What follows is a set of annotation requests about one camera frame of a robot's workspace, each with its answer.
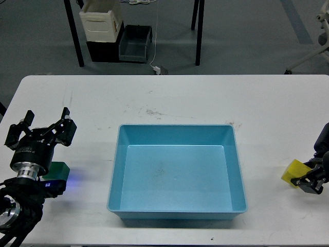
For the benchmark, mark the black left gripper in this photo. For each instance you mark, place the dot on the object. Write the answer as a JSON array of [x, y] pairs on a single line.
[[37, 146]]

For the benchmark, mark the cream plastic crate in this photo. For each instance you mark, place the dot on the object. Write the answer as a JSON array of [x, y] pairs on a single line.
[[101, 20]]

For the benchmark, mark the green block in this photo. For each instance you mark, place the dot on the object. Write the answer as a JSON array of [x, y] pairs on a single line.
[[57, 171]]

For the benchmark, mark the yellow block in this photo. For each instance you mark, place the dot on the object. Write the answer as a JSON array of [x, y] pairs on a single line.
[[295, 169]]

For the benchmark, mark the white power adapter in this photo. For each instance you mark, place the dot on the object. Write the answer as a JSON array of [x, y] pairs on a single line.
[[157, 70]]

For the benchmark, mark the black table leg left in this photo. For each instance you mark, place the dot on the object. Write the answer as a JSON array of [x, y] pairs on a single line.
[[73, 31]]

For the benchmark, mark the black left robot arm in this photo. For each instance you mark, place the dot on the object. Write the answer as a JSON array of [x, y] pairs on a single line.
[[38, 176]]

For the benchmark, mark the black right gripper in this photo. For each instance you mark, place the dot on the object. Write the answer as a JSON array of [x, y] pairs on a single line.
[[313, 181]]

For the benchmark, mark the black storage box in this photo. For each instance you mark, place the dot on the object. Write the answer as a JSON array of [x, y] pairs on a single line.
[[105, 51]]

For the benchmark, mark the light blue plastic box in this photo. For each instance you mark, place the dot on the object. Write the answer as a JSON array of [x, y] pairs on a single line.
[[188, 172]]

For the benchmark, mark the black table leg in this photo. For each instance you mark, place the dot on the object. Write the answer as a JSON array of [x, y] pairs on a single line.
[[73, 31], [197, 21]]

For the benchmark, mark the grey plastic bin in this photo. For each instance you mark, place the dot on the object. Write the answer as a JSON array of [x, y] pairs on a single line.
[[134, 44]]

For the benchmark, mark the black table leg right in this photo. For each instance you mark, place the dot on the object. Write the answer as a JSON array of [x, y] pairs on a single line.
[[197, 21]]

